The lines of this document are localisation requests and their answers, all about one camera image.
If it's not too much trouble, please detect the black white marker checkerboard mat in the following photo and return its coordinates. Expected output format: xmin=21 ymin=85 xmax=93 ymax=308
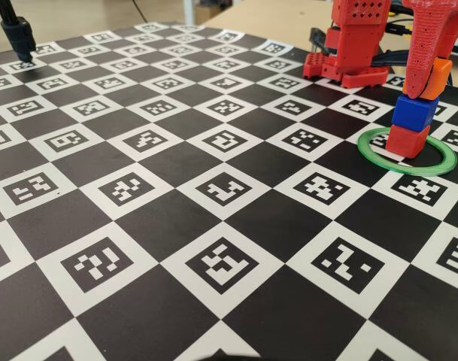
xmin=0 ymin=20 xmax=458 ymax=361

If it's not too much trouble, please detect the black table clamp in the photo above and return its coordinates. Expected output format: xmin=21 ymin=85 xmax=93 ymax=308
xmin=309 ymin=28 xmax=326 ymax=53
xmin=371 ymin=50 xmax=410 ymax=69

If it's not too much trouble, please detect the cardboard box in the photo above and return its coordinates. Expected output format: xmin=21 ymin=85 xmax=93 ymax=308
xmin=196 ymin=3 xmax=223 ymax=20

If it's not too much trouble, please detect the black plug with cable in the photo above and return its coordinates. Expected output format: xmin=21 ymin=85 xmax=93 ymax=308
xmin=386 ymin=14 xmax=416 ymax=35

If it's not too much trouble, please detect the blue cube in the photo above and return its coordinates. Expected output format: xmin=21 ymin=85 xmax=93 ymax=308
xmin=390 ymin=93 xmax=439 ymax=132

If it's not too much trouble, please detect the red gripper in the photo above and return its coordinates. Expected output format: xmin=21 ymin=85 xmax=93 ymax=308
xmin=401 ymin=0 xmax=458 ymax=100

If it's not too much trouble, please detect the green ring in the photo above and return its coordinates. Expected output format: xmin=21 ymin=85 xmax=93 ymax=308
xmin=356 ymin=126 xmax=458 ymax=177

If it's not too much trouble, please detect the orange cube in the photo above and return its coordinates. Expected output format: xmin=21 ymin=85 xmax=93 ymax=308
xmin=419 ymin=57 xmax=453 ymax=102

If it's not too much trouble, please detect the red cube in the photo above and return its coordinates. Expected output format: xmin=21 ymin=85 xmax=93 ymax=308
xmin=385 ymin=123 xmax=432 ymax=159

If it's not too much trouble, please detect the black tripod leg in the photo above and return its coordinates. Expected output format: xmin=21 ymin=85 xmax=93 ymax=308
xmin=0 ymin=0 xmax=37 ymax=63

